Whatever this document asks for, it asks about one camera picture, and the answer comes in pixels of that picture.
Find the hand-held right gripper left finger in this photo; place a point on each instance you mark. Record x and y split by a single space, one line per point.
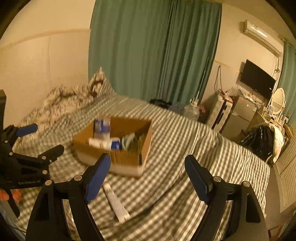
96 180

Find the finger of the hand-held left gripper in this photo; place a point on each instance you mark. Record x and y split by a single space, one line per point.
27 129
52 151

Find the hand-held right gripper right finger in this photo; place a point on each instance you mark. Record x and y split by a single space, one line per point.
196 178

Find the cardboard box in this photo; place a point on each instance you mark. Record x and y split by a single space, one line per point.
129 162

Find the person's left hand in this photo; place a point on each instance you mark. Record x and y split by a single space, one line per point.
15 195

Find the white bottle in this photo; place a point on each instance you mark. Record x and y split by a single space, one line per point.
98 143

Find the bed with checked sheet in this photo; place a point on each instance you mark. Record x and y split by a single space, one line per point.
185 141

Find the patterned duvet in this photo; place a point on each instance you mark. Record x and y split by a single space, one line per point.
60 104

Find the blue and white tube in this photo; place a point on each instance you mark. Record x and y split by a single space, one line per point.
116 144

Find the blue and white carton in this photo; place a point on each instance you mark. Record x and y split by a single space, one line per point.
102 127

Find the green packet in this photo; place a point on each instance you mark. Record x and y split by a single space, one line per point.
134 142

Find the large clear water bottle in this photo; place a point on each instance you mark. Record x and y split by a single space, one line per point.
190 112

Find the white suitcase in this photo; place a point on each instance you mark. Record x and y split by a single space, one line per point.
218 113

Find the black rubbish bag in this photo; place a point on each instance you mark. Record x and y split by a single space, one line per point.
257 140

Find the clear plastic bag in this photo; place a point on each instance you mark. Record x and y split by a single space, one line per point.
177 107

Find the grey mini fridge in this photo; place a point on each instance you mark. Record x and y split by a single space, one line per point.
241 115

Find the checked pillow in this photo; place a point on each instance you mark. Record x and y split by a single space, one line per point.
104 85

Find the dressing table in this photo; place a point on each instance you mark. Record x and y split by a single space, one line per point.
275 118

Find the white pole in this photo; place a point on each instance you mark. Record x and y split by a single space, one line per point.
203 78

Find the oval white mirror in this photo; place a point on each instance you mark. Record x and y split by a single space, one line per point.
278 100

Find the black television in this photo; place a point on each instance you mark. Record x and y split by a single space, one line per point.
256 77

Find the green curtain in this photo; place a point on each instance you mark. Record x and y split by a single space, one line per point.
143 46
288 74

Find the white air conditioner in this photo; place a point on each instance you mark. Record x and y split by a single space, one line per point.
261 34

